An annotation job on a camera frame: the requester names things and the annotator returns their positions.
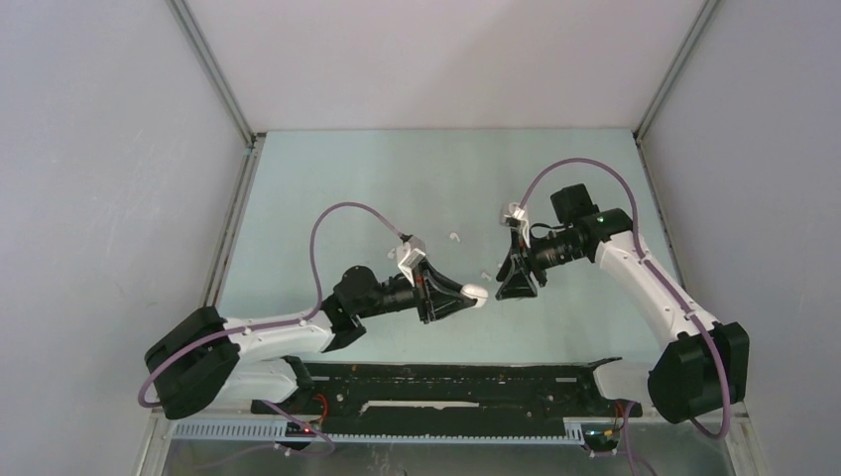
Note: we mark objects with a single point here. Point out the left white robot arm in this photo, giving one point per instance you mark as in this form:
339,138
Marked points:
208,359

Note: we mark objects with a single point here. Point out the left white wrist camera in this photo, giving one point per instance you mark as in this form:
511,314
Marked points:
409,255

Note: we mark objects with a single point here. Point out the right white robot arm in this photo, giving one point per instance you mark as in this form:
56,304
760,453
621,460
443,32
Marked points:
704,362

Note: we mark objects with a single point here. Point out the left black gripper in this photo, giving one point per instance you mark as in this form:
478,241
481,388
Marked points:
425,298

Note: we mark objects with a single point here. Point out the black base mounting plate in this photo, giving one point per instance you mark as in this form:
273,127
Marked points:
445,399

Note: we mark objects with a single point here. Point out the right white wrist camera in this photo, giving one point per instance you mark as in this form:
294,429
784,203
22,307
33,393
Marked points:
515,217

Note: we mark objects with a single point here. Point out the aluminium frame post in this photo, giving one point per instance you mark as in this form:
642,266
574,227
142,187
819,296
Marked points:
700,24
211,67

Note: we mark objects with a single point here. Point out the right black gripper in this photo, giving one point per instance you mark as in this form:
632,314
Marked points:
518,282

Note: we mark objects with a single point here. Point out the white cable duct rail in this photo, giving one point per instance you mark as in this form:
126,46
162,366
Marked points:
280,430

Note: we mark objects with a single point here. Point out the left aluminium frame post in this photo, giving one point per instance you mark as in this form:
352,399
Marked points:
211,67

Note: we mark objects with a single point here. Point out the white case with black window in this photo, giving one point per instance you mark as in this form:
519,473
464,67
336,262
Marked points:
476,293

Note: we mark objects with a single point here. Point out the right aluminium frame post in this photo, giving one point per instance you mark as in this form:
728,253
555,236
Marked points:
700,24

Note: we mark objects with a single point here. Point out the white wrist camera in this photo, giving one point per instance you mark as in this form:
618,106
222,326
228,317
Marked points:
515,217
409,255

